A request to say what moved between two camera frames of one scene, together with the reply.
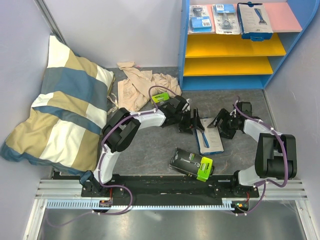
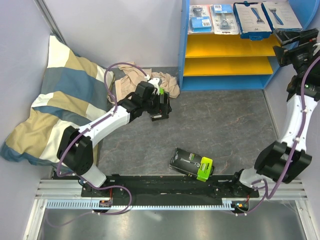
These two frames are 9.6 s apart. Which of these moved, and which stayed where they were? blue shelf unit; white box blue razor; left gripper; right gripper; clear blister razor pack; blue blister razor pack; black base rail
Moved: left gripper; right gripper
Stayed: clear blister razor pack; blue shelf unit; blue blister razor pack; black base rail; white box blue razor
